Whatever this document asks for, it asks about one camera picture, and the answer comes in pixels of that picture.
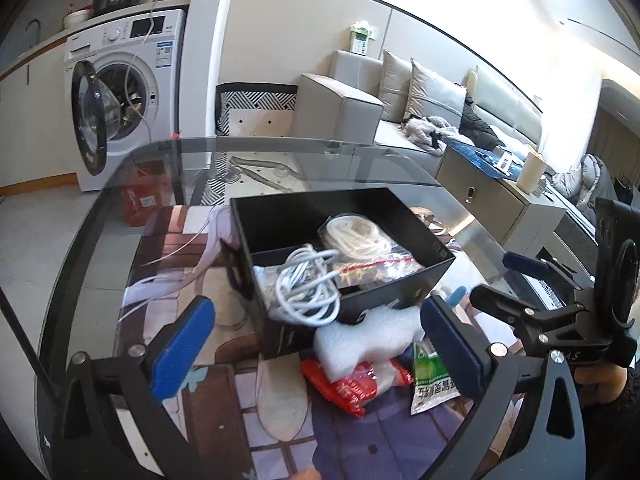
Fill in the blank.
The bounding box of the red balloon packet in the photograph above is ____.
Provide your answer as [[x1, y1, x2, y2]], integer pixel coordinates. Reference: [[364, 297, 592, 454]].
[[300, 359, 414, 418]]

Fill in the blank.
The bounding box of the green white medicine packet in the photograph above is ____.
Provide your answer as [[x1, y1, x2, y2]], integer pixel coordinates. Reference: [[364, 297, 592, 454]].
[[410, 339, 460, 416]]

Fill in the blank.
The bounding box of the white foam block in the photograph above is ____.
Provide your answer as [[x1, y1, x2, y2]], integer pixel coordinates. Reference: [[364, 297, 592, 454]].
[[314, 306, 425, 382]]

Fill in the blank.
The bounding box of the black storage box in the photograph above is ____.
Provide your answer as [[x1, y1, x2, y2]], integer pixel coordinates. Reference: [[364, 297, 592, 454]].
[[222, 188, 454, 359]]

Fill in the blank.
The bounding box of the patterned black chair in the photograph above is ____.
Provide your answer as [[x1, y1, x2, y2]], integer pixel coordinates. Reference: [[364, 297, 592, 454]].
[[215, 82, 297, 138]]

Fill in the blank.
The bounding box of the right beige cushion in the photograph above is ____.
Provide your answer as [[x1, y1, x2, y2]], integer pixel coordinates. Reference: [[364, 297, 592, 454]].
[[405, 58, 466, 128]]

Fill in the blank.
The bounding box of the left beige cushion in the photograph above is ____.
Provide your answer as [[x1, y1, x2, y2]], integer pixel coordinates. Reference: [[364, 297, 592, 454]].
[[378, 50, 412, 122]]

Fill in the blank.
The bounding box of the beige side cabinet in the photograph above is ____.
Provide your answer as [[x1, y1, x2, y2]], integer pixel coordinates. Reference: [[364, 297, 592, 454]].
[[436, 142, 566, 258]]

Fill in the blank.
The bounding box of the white paper roll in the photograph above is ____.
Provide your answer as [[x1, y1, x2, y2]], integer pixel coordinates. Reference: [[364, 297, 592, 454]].
[[516, 152, 547, 194]]

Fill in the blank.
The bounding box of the anime printed desk mat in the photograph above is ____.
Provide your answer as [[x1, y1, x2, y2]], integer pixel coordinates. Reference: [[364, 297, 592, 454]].
[[114, 199, 501, 480]]

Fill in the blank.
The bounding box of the beige sofa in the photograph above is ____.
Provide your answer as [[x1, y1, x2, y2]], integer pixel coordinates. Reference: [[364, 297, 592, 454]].
[[291, 50, 542, 174]]

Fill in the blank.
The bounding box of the white washing machine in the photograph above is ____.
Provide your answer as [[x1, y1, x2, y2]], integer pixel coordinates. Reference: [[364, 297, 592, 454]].
[[63, 9, 186, 192]]

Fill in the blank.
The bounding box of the white cable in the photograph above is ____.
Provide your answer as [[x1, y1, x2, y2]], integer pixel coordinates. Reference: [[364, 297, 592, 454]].
[[252, 242, 343, 328]]

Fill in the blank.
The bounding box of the beige cushion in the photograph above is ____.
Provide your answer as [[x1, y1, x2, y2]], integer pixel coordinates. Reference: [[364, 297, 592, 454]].
[[405, 58, 466, 128], [378, 50, 412, 122]]

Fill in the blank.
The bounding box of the adidas bag of laces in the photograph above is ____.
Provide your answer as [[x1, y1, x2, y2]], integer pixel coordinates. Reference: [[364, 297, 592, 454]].
[[319, 214, 424, 289]]

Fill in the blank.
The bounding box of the person's right hand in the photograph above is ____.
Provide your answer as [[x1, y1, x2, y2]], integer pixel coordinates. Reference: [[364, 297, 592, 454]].
[[574, 362, 628, 403]]

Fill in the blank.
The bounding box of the white blue plush toy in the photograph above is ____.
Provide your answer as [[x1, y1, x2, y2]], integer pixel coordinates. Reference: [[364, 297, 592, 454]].
[[446, 286, 466, 309]]

